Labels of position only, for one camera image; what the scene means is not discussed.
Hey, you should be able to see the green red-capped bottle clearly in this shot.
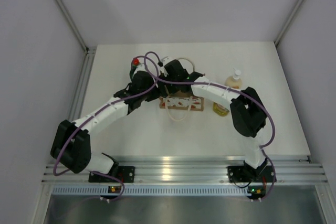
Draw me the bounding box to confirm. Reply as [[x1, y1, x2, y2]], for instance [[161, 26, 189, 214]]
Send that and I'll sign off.
[[131, 57, 141, 72]]

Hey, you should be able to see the cream pump soap bottle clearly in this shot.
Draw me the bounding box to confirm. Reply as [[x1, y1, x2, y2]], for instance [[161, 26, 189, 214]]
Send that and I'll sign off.
[[225, 68, 242, 89]]

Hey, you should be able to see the yellow dish soap bottle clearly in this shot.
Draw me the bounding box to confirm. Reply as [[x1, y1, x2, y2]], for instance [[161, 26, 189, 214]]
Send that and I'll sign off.
[[213, 102, 230, 117]]

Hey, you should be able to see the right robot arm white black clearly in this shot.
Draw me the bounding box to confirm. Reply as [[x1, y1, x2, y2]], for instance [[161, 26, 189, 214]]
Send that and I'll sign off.
[[159, 57, 275, 181]]

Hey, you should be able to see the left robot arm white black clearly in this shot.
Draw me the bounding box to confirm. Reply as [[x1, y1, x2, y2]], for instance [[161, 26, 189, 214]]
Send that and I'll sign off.
[[50, 70, 160, 182]]

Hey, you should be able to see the watermelon print canvas bag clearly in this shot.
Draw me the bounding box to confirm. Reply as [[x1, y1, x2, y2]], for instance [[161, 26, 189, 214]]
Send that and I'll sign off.
[[159, 56, 205, 123]]

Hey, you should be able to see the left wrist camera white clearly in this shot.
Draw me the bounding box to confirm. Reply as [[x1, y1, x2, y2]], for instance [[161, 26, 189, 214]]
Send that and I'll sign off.
[[133, 63, 146, 74]]

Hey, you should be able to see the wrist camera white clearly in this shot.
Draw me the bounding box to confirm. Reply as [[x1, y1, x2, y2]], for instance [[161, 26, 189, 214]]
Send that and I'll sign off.
[[159, 56, 173, 76], [133, 63, 146, 74]]

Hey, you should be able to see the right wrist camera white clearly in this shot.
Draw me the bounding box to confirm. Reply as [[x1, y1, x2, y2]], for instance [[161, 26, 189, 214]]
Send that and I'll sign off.
[[159, 56, 173, 76]]

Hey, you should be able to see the left aluminium frame post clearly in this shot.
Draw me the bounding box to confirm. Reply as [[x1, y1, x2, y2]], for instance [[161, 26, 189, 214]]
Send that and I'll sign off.
[[54, 0, 89, 54]]

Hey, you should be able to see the aluminium frame post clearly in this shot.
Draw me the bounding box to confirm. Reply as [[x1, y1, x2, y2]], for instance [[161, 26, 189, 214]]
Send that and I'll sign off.
[[54, 0, 89, 54], [274, 0, 307, 48]]

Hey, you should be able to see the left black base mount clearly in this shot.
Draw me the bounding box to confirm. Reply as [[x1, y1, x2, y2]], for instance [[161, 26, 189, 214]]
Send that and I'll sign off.
[[88, 166, 135, 183]]

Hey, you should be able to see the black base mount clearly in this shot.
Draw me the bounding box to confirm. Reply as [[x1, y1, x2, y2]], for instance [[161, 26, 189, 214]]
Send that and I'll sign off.
[[88, 166, 135, 183], [227, 166, 251, 183]]

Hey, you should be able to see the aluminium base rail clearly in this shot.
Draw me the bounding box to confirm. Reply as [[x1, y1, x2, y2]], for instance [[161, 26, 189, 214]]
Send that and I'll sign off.
[[41, 155, 326, 184]]

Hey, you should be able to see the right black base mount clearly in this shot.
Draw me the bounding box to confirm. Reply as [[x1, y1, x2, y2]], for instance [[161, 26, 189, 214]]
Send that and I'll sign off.
[[227, 166, 251, 183]]

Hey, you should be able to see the slotted grey cable duct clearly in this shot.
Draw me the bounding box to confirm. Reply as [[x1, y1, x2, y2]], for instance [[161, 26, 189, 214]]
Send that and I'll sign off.
[[52, 185, 251, 196]]

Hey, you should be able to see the right aluminium frame post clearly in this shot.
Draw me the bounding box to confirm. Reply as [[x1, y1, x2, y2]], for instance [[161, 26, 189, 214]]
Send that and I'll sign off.
[[274, 0, 307, 48]]

